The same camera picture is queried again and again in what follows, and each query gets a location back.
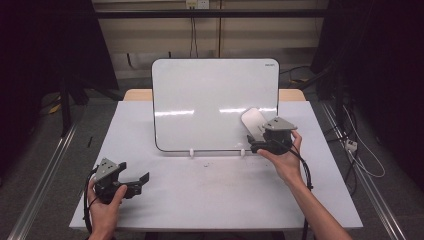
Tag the black curtain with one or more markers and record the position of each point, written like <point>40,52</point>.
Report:
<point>40,50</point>
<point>383,60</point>

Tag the person's left hand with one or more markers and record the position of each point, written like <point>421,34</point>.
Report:
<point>103,216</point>

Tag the white whiteboard support clip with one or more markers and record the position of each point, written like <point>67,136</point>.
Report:
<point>192,153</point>
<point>243,152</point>

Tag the wooden table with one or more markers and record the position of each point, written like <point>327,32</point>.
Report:
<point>136,95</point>

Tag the person's right hand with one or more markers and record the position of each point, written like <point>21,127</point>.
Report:
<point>288,166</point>

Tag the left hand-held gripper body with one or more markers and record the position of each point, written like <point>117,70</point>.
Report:
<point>106,176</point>

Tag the aluminium floor rail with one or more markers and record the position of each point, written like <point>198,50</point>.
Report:
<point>373,196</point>
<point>43,180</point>

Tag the black metal stand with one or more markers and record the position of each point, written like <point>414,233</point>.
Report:
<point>66,106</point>

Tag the small black floor item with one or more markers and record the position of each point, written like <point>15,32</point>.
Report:
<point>90,141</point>

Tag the white whiteboard eraser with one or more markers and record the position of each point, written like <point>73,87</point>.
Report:
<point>253,121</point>

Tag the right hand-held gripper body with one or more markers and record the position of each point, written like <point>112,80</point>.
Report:
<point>279,138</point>

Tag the black horizontal bar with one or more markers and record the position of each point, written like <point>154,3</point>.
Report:
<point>206,13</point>

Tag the white wall socket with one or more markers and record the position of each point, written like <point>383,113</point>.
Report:
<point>197,3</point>

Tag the white power strip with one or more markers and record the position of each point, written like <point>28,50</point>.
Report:
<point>351,145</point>

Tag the white magnetic whiteboard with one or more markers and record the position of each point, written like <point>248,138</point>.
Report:
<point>206,90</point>

